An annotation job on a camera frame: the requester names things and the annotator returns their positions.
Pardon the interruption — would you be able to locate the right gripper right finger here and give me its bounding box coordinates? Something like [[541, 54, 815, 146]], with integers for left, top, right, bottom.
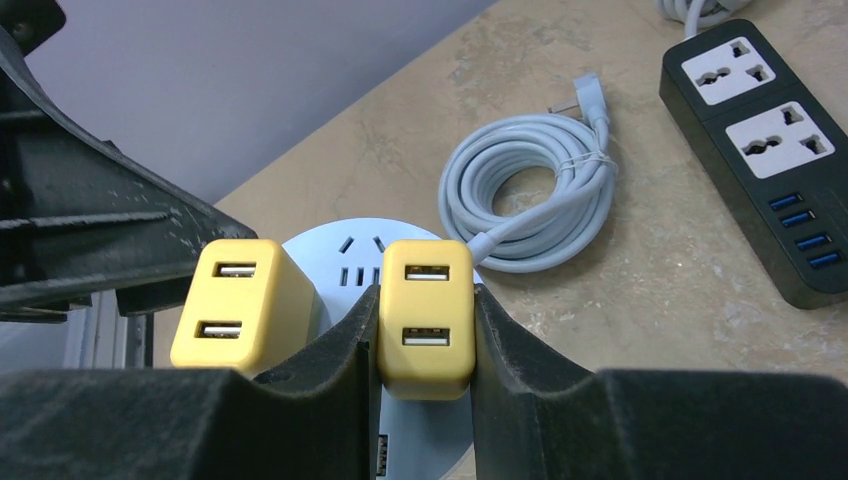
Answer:
[[471, 285, 847, 479]]

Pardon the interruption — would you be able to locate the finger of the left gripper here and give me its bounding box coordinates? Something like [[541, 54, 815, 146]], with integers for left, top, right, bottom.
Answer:
[[1, 33, 254, 323]]

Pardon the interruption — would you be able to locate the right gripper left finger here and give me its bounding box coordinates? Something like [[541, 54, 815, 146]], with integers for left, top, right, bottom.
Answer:
[[1, 286, 381, 479]]

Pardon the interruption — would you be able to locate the yellow charger plug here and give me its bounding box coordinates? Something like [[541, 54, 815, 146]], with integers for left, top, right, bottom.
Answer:
[[170, 239, 323, 378], [377, 240, 476, 401]]

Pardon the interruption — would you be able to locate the black power strip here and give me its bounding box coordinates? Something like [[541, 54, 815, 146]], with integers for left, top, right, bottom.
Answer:
[[659, 19, 847, 310]]

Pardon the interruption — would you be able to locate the round white socket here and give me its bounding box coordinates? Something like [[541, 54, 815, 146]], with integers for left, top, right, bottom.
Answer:
[[283, 218, 473, 479]]

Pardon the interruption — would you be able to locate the aluminium rail frame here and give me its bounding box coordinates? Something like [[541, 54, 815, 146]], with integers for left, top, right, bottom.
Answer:
[[62, 291, 154, 369]]

